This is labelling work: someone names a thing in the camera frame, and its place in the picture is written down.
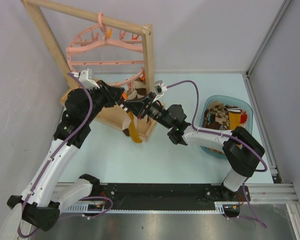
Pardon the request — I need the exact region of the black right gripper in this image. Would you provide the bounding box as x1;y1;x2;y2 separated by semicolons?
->
122;92;173;130

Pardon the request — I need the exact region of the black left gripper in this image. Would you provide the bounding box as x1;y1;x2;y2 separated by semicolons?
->
83;80;125;124

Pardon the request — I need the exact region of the cream brown striped sock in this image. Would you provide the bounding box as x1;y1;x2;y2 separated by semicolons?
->
130;80;147;100

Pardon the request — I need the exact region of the mustard striped cuff sock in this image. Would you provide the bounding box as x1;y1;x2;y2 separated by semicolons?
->
127;112;142;144

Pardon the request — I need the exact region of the orange clothes clip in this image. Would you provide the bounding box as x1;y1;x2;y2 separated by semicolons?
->
122;92;127;100
139;73;146;83

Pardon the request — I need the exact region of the pink round clip hanger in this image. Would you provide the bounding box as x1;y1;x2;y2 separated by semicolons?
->
65;12;154;91

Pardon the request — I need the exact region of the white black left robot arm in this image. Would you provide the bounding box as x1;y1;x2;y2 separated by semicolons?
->
7;80;124;232

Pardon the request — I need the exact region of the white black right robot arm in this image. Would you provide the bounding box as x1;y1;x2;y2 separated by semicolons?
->
119;92;265;201

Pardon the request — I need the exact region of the wooden hanger rack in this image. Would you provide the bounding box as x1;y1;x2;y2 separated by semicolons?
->
20;0;166;143

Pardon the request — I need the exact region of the pile of socks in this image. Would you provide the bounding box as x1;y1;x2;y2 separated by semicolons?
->
203;99;250;156

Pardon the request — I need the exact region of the mustard yellow sock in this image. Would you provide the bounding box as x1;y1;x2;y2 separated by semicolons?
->
228;111;241;130

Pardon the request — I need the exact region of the blue plastic sock bin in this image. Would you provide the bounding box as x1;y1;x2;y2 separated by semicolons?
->
198;94;254;160

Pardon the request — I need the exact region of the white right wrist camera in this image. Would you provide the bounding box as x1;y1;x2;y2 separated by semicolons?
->
154;80;167;101

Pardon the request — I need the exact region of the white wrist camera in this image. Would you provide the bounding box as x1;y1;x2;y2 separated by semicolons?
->
154;80;167;101
78;68;100;90

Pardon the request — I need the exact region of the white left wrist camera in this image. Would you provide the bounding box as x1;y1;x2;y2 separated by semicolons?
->
78;68;100;90

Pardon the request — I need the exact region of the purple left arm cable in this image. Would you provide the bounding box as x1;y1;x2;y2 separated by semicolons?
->
17;71;94;238

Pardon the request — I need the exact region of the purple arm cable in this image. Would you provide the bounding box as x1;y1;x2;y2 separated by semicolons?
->
166;79;268;228
17;71;94;238

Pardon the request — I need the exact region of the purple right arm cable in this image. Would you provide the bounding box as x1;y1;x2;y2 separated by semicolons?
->
166;79;268;228

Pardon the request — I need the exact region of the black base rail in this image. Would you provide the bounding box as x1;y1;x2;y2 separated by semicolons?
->
89;182;228;212

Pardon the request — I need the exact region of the white slotted cable duct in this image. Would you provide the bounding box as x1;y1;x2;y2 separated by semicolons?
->
52;202;227;215

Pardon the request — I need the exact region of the aluminium frame profile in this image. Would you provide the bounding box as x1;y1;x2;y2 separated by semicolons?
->
245;0;300;239

